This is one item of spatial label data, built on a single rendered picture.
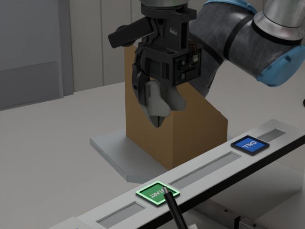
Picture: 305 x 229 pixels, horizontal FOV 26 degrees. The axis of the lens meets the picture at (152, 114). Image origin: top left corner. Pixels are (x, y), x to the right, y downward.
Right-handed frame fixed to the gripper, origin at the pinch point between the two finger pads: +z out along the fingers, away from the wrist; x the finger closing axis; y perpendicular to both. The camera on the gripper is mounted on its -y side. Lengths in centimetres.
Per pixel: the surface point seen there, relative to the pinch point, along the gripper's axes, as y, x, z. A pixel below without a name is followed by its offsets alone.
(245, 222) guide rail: 7.1, 17.7, 25.7
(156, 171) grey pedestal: -22.3, 22.6, 28.7
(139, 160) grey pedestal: -28.9, 23.4, 28.7
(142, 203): 0.8, -3.6, 14.7
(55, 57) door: -224, 140, 84
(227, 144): -3.0, 23.7, 14.7
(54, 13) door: -224, 141, 58
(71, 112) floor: -204, 134, 110
